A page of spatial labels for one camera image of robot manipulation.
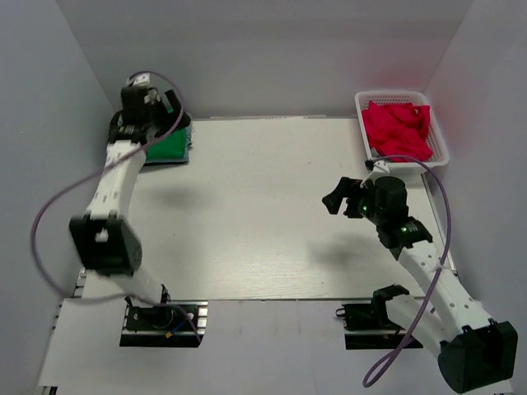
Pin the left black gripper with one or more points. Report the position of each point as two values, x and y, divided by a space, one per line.
172 118

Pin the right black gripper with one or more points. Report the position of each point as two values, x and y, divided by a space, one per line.
347 188

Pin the green t shirt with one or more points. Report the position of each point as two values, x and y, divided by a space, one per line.
171 146

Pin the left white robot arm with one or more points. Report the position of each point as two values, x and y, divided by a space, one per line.
104 240

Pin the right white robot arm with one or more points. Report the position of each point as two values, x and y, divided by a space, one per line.
472 349

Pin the light blue folded t shirt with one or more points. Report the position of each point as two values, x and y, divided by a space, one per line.
187 156

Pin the red t shirt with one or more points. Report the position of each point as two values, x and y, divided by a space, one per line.
398 129

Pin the white plastic basket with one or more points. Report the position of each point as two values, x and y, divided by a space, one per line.
440 155

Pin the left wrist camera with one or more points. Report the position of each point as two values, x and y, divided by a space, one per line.
135 110

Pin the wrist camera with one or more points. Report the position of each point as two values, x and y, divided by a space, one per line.
135 110
390 200

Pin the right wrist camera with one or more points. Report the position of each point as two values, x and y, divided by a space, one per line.
390 200

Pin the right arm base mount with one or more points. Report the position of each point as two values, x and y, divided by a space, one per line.
363 330

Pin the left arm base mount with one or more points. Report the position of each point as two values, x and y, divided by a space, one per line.
165 327

